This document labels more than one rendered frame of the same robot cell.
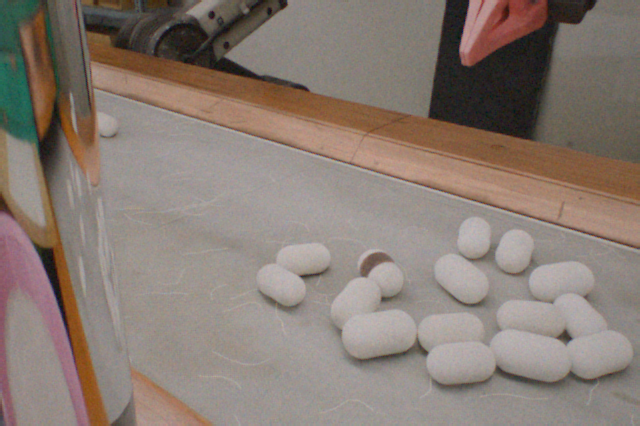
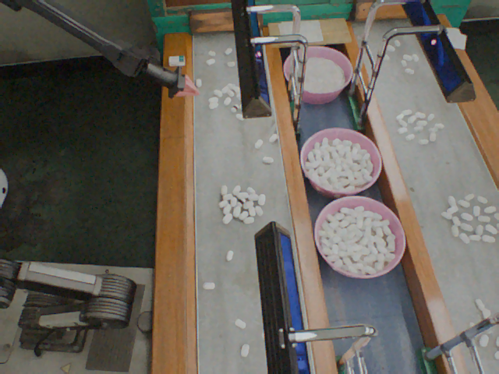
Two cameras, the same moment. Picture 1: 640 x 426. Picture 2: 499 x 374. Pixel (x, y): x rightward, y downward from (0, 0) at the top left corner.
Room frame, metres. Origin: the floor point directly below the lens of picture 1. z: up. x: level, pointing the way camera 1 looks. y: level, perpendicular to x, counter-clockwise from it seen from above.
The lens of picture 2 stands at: (0.92, 0.82, 1.87)
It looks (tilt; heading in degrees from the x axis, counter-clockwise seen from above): 58 degrees down; 232
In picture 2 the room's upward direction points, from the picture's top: 3 degrees counter-clockwise
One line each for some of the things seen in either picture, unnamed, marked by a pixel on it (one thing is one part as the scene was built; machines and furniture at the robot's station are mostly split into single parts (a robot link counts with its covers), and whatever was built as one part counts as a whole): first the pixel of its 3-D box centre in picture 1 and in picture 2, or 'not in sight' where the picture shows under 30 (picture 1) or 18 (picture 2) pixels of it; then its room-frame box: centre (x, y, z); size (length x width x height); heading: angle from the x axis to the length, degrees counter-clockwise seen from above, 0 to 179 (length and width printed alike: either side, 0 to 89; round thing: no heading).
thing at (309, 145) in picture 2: not in sight; (338, 167); (0.18, 0.39, 0.72); 0.27 x 0.27 x 0.10
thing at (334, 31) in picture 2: not in sight; (309, 33); (-0.21, -0.14, 0.77); 0.33 x 0.15 x 0.01; 144
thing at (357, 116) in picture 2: not in sight; (389, 69); (-0.14, 0.29, 0.90); 0.20 x 0.19 x 0.45; 54
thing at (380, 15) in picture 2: not in sight; (389, 8); (-0.52, 0.01, 0.83); 0.30 x 0.06 x 0.07; 144
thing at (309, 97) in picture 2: not in sight; (316, 77); (-0.08, 0.03, 0.72); 0.27 x 0.27 x 0.10
